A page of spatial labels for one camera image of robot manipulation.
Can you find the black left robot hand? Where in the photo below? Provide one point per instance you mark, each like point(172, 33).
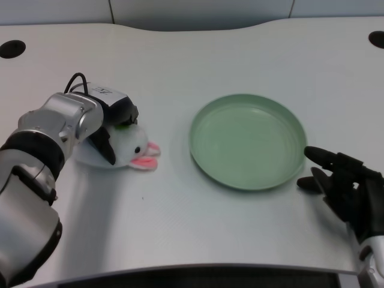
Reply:
point(117, 108)

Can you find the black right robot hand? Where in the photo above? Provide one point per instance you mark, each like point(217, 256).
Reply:
point(351, 186)

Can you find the white rabbit plush doll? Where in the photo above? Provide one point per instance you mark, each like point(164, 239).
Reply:
point(132, 144)

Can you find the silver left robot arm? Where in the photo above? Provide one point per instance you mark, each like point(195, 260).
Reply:
point(39, 144)

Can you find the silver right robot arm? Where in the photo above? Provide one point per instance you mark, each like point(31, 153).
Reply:
point(372, 264)

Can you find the green round plate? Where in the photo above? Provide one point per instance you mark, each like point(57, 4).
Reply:
point(249, 144)

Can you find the black robot torso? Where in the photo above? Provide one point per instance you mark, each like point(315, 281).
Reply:
point(198, 277)

